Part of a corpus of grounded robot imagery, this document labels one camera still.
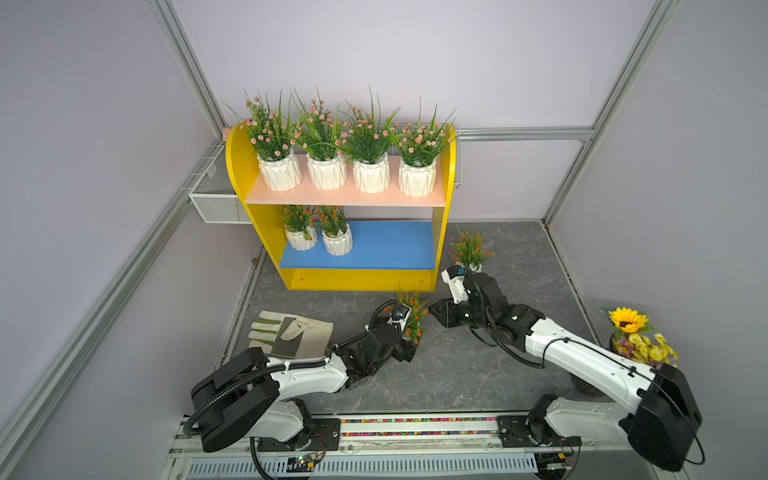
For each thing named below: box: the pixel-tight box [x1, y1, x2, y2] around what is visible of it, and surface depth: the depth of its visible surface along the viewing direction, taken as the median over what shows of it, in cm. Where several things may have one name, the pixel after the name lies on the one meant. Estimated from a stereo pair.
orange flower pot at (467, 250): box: [448, 228, 497, 272], surface depth 96 cm
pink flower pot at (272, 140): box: [242, 90, 303, 192], surface depth 68 cm
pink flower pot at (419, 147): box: [385, 95, 457, 198], surface depth 67 cm
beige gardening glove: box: [248, 310, 335, 358], surface depth 93 cm
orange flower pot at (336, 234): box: [314, 205, 353, 256], surface depth 90 cm
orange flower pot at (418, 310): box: [396, 282, 429, 345], surface depth 77 cm
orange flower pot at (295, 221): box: [278, 205, 318, 251], surface depth 87 cm
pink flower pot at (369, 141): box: [340, 86, 402, 194], surface depth 69 cm
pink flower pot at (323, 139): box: [292, 86, 351, 191], surface depth 67 cm
